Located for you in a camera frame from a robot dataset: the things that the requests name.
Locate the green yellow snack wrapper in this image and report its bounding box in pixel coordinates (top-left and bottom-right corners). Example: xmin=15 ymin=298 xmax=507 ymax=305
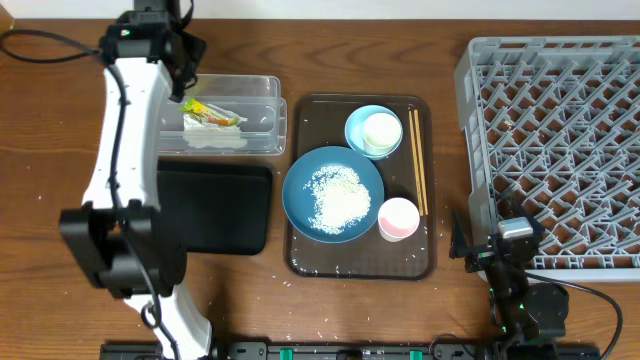
xmin=181 ymin=98 xmax=239 ymax=127

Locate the pink cup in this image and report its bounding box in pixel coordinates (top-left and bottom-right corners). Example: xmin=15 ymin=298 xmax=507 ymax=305
xmin=377 ymin=197 xmax=420 ymax=242

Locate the white tissue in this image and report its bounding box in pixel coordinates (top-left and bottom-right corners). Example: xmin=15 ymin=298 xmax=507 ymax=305
xmin=183 ymin=114 xmax=248 ymax=149

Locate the white cup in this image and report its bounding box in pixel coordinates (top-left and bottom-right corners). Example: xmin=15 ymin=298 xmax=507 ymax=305
xmin=363 ymin=113 xmax=402 ymax=156

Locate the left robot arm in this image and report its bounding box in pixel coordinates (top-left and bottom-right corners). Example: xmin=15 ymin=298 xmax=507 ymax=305
xmin=59 ymin=0 xmax=213 ymax=359

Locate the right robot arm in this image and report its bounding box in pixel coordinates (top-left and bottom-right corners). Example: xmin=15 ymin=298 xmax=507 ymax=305
xmin=449 ymin=210 xmax=569 ymax=359

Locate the grey dishwasher rack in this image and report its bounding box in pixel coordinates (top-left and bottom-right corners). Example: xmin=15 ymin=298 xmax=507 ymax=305
xmin=454 ymin=35 xmax=639 ymax=283

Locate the clear plastic bin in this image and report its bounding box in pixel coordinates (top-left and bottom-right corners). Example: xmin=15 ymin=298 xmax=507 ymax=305
xmin=158 ymin=74 xmax=287 ymax=156

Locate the right wooden chopstick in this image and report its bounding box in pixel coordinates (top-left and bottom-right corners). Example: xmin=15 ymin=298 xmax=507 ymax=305
xmin=413 ymin=109 xmax=429 ymax=215

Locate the wooden chopstick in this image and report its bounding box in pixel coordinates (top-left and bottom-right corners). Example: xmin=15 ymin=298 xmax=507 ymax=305
xmin=413 ymin=109 xmax=429 ymax=215
xmin=408 ymin=110 xmax=425 ymax=216

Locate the dark brown serving tray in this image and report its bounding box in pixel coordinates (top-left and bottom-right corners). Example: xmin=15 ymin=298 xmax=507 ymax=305
xmin=284 ymin=94 xmax=438 ymax=281

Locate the pile of white rice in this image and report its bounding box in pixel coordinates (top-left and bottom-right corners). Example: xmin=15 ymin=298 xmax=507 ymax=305
xmin=303 ymin=165 xmax=371 ymax=235

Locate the left wooden chopstick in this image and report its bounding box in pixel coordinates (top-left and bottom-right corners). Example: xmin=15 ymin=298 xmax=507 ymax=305
xmin=408 ymin=110 xmax=425 ymax=216

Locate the light blue bowl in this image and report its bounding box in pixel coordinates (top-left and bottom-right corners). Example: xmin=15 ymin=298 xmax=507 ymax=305
xmin=344 ymin=105 xmax=403 ymax=160

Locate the black plastic tray bin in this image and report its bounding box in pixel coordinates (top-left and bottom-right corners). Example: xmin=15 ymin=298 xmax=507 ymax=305
xmin=153 ymin=160 xmax=273 ymax=256

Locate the large dark blue plate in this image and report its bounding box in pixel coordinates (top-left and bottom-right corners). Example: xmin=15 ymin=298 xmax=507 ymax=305
xmin=282 ymin=146 xmax=384 ymax=244

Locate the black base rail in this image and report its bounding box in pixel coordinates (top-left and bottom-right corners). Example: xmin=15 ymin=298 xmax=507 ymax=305
xmin=98 ymin=340 xmax=601 ymax=360

